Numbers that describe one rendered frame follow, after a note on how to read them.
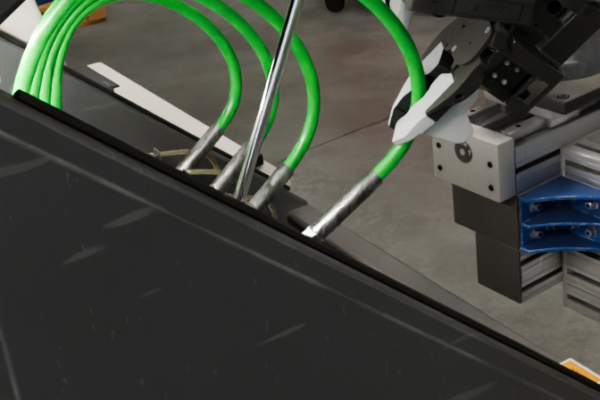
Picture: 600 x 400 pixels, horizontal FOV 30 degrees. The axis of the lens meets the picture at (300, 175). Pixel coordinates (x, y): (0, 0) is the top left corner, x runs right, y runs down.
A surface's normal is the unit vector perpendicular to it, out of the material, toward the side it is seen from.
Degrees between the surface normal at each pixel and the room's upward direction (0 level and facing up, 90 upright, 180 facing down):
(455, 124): 101
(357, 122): 0
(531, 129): 90
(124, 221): 90
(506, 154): 90
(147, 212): 90
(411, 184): 0
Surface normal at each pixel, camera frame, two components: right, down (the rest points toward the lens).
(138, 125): 0.52, 0.30
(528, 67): 0.07, 0.61
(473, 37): -0.79, -0.46
